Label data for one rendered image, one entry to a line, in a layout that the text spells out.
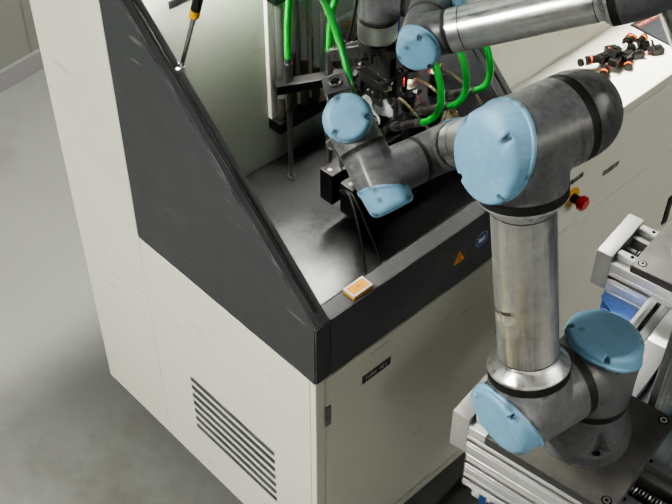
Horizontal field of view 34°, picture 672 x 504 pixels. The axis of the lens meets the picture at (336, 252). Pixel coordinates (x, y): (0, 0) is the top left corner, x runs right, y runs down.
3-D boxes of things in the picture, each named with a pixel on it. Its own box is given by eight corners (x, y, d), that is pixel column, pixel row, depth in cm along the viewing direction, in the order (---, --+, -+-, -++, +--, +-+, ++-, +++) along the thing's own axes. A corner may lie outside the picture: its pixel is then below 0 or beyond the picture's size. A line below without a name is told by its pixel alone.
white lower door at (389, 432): (327, 565, 258) (326, 383, 211) (320, 558, 259) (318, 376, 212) (503, 415, 290) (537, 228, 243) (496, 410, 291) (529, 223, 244)
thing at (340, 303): (330, 375, 211) (330, 320, 200) (315, 363, 214) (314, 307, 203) (532, 228, 242) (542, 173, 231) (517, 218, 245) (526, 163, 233)
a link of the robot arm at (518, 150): (599, 431, 157) (604, 88, 127) (521, 480, 151) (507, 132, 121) (541, 390, 166) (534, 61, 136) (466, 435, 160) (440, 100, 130)
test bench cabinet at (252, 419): (317, 592, 264) (314, 387, 209) (172, 449, 294) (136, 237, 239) (504, 431, 299) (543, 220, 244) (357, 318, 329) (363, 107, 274)
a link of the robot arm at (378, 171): (441, 185, 167) (409, 122, 167) (383, 213, 162) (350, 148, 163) (420, 199, 174) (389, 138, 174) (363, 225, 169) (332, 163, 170)
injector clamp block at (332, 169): (351, 244, 232) (352, 190, 222) (320, 221, 238) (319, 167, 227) (457, 174, 249) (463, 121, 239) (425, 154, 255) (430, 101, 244)
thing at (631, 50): (609, 91, 248) (613, 71, 244) (571, 71, 253) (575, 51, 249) (666, 52, 259) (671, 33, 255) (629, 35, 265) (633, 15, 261)
